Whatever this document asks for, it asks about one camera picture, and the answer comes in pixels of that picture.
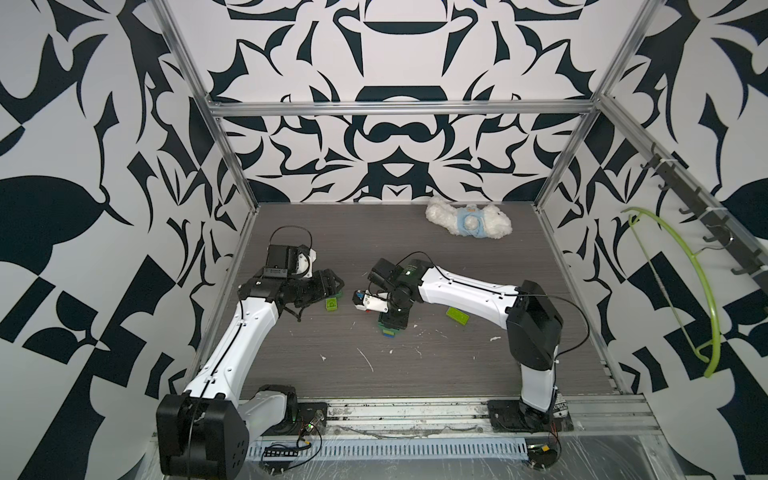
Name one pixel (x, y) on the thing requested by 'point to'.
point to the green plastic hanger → (717, 352)
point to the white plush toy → (470, 221)
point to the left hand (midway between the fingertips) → (331, 282)
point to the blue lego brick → (389, 335)
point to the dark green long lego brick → (395, 330)
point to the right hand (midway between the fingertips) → (388, 312)
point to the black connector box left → (280, 452)
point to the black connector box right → (542, 458)
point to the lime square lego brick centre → (331, 304)
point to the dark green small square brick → (338, 293)
